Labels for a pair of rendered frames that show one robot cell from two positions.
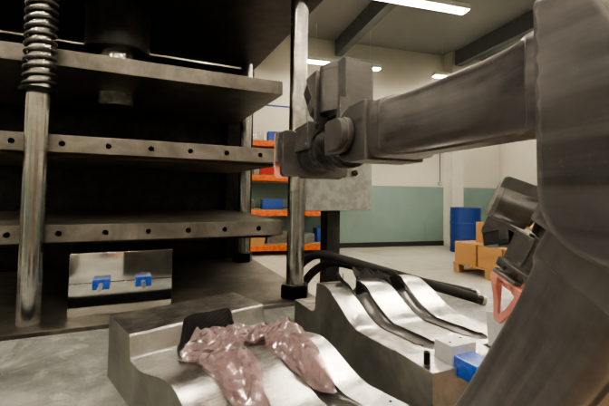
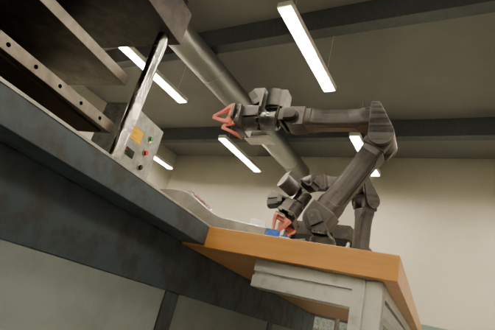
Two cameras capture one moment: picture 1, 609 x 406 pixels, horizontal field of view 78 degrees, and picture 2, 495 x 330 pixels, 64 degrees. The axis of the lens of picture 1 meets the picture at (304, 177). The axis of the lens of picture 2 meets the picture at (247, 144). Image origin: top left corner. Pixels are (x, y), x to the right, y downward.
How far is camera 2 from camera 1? 0.88 m
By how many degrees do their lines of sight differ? 44
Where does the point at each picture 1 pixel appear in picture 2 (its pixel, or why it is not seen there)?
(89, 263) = not seen: outside the picture
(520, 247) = (288, 203)
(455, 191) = not seen: hidden behind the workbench
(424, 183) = not seen: hidden behind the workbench
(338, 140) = (292, 114)
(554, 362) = (361, 167)
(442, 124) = (336, 120)
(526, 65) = (364, 112)
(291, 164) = (239, 119)
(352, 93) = (287, 103)
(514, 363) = (351, 170)
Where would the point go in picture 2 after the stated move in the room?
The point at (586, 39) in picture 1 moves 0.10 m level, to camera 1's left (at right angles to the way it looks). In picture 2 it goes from (379, 110) to (359, 89)
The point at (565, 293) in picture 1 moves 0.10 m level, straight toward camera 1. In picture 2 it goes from (367, 152) to (387, 138)
